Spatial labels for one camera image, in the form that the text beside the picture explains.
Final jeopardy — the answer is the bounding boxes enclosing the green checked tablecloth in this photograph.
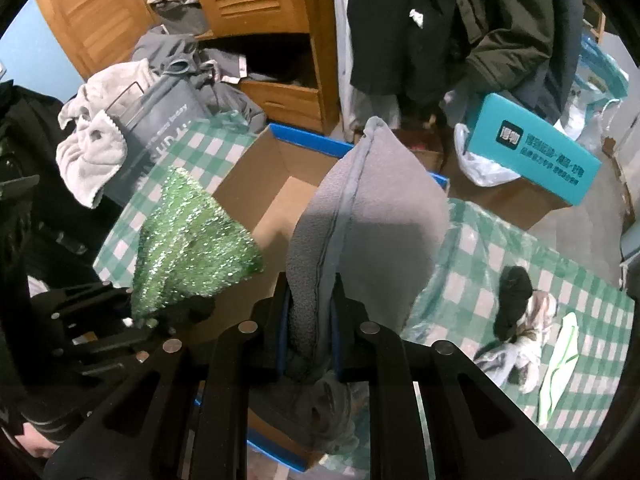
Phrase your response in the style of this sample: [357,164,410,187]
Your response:
[92,117,636,480]

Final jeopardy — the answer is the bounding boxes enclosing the teal plastic bags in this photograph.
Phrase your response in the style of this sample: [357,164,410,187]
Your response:
[560,35,631,151]

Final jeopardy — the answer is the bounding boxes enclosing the grey printed bag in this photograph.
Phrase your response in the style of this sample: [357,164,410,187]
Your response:
[102,77,216,208]

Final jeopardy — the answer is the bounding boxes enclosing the black hanging jacket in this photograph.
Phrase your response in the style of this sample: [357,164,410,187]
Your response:
[346,0,471,106]

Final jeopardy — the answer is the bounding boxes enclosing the plain cardboard box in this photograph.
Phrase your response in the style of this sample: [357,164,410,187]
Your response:
[445,160,573,231]

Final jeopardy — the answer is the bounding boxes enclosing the green sparkly cloth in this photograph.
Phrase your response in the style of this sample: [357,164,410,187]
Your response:
[131,165,265,328]

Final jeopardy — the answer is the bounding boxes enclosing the wooden clothes rack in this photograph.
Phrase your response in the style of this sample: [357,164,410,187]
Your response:
[582,0,607,43]

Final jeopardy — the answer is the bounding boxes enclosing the teal box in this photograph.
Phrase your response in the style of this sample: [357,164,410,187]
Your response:
[462,92,602,207]

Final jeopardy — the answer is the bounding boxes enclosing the wooden louvered cabinet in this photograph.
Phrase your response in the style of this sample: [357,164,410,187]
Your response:
[32,0,341,136]

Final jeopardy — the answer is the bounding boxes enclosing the grey fleece cloth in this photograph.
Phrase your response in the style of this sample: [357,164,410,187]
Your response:
[286,116,451,453]

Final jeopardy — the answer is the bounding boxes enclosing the pale green-trimmed cloth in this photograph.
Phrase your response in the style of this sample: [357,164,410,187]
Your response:
[537,311,580,426]

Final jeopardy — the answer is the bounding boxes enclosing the grey garment in cabinet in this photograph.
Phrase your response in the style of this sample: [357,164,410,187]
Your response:
[147,0,208,36]

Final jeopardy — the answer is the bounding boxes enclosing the beige patterned cloth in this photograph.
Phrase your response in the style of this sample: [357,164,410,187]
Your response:
[472,290,558,395]

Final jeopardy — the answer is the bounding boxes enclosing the grey clothes pile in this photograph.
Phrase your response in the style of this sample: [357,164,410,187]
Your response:
[132,25,268,133]

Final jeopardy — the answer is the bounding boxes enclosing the white plastic bag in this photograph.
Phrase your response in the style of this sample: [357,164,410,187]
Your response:
[453,122,521,187]

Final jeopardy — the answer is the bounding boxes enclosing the black sock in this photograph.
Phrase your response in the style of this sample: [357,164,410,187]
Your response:
[492,266,533,343]

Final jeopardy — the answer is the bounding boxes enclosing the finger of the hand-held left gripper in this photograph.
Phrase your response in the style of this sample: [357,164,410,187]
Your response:
[30,281,133,319]
[49,320,168,377]

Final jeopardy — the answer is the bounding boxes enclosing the white grey towel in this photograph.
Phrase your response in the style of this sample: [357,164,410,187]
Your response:
[55,57,151,210]

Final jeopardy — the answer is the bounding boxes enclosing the person's left hand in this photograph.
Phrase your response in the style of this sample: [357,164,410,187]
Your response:
[16,421,67,462]

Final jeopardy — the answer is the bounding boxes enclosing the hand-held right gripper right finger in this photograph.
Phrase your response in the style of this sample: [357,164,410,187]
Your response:
[330,275,573,480]

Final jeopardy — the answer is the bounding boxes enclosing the dark olive hanging coat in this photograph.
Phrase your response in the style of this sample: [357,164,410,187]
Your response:
[450,0,586,121]

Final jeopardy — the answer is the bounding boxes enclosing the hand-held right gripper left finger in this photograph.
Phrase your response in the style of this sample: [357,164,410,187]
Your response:
[45,275,292,480]

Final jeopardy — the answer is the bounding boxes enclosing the blue-rimmed cardboard box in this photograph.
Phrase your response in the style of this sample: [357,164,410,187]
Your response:
[192,122,451,473]

